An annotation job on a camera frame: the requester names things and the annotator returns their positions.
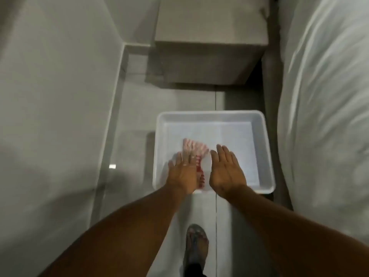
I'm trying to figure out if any person's left hand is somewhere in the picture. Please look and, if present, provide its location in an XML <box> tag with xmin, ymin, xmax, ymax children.
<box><xmin>166</xmin><ymin>151</ymin><xmax>203</xmax><ymax>195</ymax></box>

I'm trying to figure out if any person's right forearm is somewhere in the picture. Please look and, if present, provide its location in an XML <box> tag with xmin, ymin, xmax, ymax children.
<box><xmin>223</xmin><ymin>184</ymin><xmax>369</xmax><ymax>277</ymax></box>

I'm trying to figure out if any grey bedside cabinet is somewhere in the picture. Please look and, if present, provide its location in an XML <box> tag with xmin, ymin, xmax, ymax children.
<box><xmin>145</xmin><ymin>0</ymin><xmax>270</xmax><ymax>90</ymax></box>

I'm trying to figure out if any grey bed base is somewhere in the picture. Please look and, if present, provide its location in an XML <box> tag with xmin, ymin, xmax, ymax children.
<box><xmin>260</xmin><ymin>0</ymin><xmax>294</xmax><ymax>211</ymax></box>

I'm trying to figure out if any white folded cloth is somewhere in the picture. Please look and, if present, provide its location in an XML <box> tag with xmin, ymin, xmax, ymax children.
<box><xmin>164</xmin><ymin>122</ymin><xmax>260</xmax><ymax>186</ymax></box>

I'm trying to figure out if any red white striped cloth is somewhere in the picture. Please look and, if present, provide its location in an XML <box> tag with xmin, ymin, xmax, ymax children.
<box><xmin>182</xmin><ymin>138</ymin><xmax>210</xmax><ymax>191</ymax></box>

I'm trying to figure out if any white plastic tray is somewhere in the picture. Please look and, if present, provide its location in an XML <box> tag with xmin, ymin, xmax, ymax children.
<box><xmin>152</xmin><ymin>110</ymin><xmax>276</xmax><ymax>195</ymax></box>

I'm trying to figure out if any person's sandalled foot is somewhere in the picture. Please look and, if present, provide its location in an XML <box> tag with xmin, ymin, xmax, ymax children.
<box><xmin>183</xmin><ymin>224</ymin><xmax>210</xmax><ymax>269</ymax></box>

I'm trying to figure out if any white bed duvet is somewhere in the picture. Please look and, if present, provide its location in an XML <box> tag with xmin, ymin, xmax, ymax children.
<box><xmin>277</xmin><ymin>0</ymin><xmax>369</xmax><ymax>246</ymax></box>

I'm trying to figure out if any person's left forearm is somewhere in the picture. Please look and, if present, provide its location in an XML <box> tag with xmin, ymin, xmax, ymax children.
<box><xmin>38</xmin><ymin>184</ymin><xmax>186</xmax><ymax>277</ymax></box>

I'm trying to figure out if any person's right hand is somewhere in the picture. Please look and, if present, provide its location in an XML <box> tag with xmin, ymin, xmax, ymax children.
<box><xmin>209</xmin><ymin>144</ymin><xmax>248</xmax><ymax>199</ymax></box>

